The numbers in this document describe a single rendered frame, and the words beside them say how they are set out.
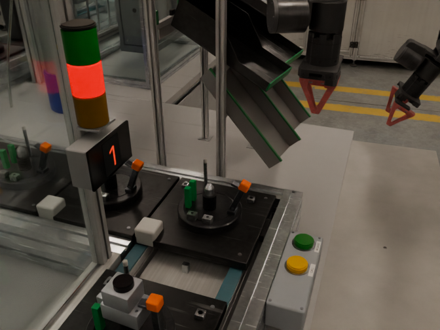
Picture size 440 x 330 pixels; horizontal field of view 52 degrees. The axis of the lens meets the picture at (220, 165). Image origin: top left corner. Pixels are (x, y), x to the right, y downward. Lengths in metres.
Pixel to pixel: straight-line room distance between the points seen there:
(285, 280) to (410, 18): 4.28
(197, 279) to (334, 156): 0.71
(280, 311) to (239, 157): 0.69
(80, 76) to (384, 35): 4.45
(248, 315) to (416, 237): 0.54
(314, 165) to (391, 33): 3.68
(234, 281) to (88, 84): 0.44
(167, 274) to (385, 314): 0.44
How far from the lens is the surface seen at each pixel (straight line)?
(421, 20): 4.98
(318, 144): 1.53
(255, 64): 1.11
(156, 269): 0.95
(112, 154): 0.76
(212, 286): 0.91
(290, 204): 1.06
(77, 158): 0.72
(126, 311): 0.69
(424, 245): 1.19
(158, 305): 0.67
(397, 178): 1.42
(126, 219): 1.00
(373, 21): 4.96
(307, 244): 0.93
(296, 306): 0.83
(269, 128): 1.20
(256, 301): 0.83
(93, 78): 0.70
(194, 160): 1.41
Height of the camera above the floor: 1.57
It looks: 31 degrees down
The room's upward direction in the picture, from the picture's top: straight up
